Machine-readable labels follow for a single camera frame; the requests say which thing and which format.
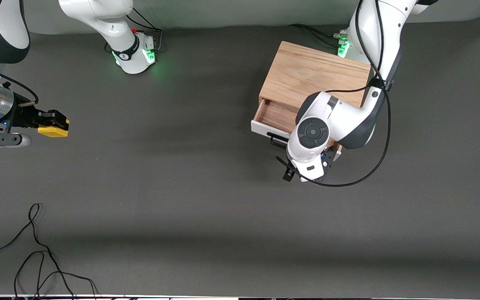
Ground black right arm base cables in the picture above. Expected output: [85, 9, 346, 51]
[105, 8, 164, 55]

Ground yellow block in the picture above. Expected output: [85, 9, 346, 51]
[37, 120, 70, 138]

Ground gray table cloth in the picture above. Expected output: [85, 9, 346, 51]
[0, 17, 480, 298]

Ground loose thin black cable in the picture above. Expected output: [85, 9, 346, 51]
[0, 203, 99, 299]

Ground wooden drawer cabinet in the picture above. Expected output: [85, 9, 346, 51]
[259, 41, 374, 110]

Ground white-front drawer with black handle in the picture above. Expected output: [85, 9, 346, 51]
[251, 99, 343, 162]

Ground black arm base cables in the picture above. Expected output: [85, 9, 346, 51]
[105, 8, 164, 55]
[288, 23, 351, 48]

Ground black left arm base cables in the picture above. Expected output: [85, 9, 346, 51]
[288, 23, 351, 48]

